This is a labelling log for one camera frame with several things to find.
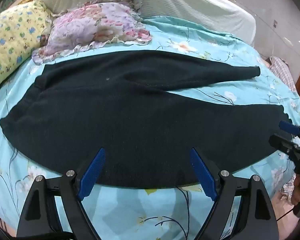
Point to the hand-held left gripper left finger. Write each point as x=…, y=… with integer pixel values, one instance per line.
x=92, y=175

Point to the yellow patterned pillow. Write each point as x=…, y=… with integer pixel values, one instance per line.
x=12, y=42

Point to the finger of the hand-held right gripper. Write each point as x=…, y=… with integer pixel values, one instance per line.
x=288, y=126
x=282, y=143

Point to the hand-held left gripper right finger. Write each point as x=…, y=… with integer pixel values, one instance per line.
x=202, y=172

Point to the turquoise floral bed sheet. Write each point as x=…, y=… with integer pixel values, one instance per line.
x=202, y=45

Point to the white ribbed padded headboard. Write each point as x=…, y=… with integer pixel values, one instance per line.
x=190, y=5

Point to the wall socket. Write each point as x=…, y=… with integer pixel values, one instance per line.
x=276, y=24

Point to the black pants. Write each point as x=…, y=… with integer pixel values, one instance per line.
x=140, y=117

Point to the pink purple floral pillow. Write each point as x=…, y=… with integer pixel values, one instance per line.
x=90, y=25

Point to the plaid cloth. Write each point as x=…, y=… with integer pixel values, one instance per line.
x=282, y=72

